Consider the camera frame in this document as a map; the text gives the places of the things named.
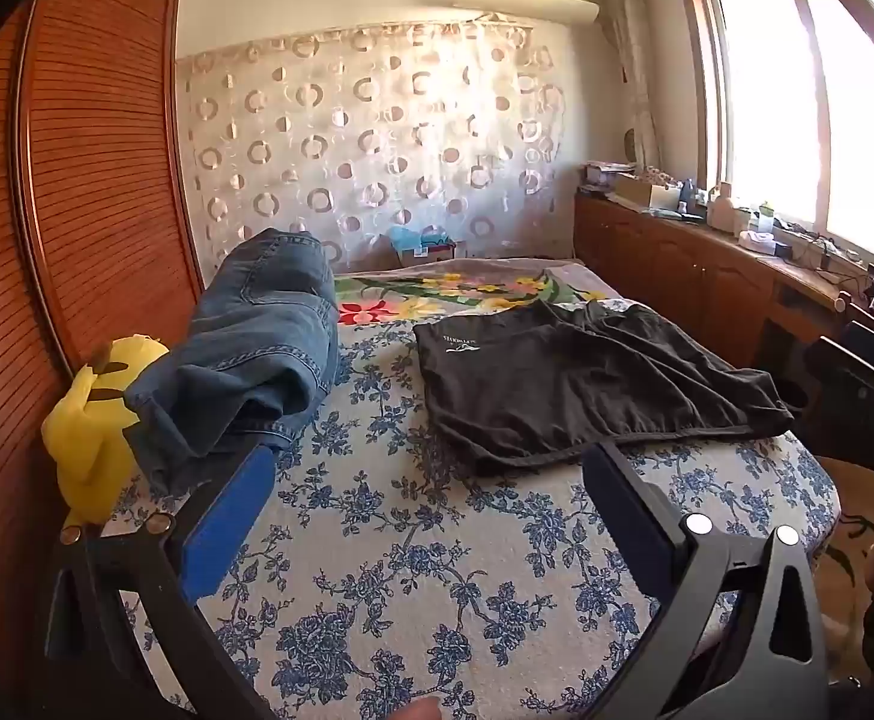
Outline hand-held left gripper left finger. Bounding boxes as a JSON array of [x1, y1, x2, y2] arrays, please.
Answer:
[[43, 444, 280, 720]]

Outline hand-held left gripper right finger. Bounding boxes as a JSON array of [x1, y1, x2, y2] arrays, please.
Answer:
[[581, 439, 832, 720]]

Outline black pants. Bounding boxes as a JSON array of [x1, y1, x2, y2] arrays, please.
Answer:
[[413, 300, 797, 477]]

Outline patterned floor rug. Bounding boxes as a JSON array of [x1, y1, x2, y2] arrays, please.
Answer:
[[816, 457, 874, 616]]

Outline yellow plush toy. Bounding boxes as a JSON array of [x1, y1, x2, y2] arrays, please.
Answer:
[[41, 334, 172, 533]]

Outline bed with blue floral cover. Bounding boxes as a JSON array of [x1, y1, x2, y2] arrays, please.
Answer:
[[99, 307, 839, 720]]

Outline blue denim jeans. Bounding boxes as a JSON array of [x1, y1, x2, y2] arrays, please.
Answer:
[[123, 229, 340, 496]]

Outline wooden side cabinet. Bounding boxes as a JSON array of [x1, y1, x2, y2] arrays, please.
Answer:
[[573, 191, 858, 368]]

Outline white plastic bottle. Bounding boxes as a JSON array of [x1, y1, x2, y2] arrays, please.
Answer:
[[709, 181, 740, 233]]

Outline colourful flower blanket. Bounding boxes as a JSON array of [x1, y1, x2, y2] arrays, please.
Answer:
[[332, 259, 633, 327]]

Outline cardboard box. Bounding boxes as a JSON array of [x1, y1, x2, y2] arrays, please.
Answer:
[[615, 172, 682, 209]]

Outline window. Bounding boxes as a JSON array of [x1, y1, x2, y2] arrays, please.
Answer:
[[677, 0, 874, 278]]

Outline blue tissue pack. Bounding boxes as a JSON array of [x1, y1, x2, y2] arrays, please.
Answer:
[[387, 227, 457, 262]]

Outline wooden slatted wardrobe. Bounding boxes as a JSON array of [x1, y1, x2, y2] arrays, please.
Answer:
[[0, 0, 205, 691]]

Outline pale window curtain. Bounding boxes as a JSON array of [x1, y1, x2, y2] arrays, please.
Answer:
[[600, 0, 667, 170]]

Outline circle patterned wall curtain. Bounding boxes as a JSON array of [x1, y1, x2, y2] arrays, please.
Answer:
[[176, 15, 580, 278]]

